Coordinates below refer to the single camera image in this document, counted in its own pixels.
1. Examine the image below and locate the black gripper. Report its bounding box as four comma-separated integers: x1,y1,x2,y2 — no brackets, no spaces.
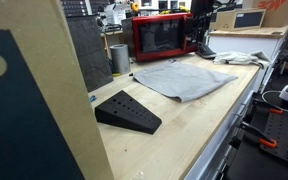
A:
183,0,215,43

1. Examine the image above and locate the dark grey leaning panel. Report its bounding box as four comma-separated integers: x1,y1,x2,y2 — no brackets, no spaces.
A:
66,15,114,93

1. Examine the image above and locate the cardboard box with black panel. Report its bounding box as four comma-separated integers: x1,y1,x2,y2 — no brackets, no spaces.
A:
209,8,267,32

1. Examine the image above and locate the large cardboard box dark label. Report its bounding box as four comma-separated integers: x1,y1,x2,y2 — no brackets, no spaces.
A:
0,0,115,180

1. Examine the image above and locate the white cable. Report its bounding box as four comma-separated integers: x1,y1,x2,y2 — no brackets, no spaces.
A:
261,89,288,116

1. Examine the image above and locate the metal drawer handle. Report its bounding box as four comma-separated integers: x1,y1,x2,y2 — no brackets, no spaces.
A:
233,102,249,118

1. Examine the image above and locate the black clamp with orange grip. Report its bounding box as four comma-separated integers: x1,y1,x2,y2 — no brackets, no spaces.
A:
253,98,284,116
239,121,279,149

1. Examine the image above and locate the dark grey sneaker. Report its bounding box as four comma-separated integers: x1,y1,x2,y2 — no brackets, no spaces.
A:
195,43,218,60

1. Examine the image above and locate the black parts drawer cabinet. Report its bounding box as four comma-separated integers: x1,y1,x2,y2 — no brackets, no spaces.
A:
61,0,89,17

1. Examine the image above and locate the grey metal cylinder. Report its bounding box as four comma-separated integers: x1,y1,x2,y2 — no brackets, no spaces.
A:
109,43,132,76

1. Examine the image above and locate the white cabinet with wooden top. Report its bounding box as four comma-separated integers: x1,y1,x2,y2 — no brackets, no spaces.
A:
207,25,288,94

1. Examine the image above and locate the grey ribbed cloth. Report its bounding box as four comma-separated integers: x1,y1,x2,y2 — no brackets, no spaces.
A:
132,59,239,104

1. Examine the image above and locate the white fluffy towel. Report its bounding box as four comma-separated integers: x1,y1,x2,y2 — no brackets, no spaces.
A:
212,50,272,70

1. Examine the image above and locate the black perforated board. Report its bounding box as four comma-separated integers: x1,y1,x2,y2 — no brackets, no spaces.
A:
259,111,288,168

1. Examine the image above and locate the red and black microwave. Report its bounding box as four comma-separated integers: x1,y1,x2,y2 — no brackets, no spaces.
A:
131,12,202,63

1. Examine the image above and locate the black wedge block with holes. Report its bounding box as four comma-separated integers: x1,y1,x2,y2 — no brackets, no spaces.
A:
94,89,163,135

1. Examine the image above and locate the cardboard box with red print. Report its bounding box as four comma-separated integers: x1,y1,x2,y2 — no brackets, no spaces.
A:
242,0,288,28

